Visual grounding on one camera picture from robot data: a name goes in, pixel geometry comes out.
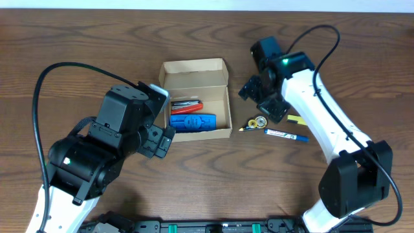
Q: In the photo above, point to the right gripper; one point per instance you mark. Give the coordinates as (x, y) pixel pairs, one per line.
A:
(262, 97)

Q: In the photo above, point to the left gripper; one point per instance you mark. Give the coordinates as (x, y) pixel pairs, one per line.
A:
(155, 141)

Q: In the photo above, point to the correction tape dispenser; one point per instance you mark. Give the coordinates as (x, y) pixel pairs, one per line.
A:
(255, 123)

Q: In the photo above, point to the blue plastic case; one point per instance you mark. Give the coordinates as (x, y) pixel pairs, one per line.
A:
(193, 123)

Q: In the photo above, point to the yellow highlighter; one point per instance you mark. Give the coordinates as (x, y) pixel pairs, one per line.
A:
(296, 120)

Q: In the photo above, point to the cardboard box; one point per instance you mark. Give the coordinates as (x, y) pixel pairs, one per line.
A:
(205, 80)

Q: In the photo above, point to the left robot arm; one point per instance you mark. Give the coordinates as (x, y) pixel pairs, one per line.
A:
(80, 168)

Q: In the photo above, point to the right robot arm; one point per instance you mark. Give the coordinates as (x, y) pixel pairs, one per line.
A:
(357, 167)

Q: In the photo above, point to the blue whiteboard marker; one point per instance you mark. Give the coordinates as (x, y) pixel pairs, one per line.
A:
(286, 135)

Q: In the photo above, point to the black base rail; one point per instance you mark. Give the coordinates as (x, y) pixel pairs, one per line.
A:
(111, 222)

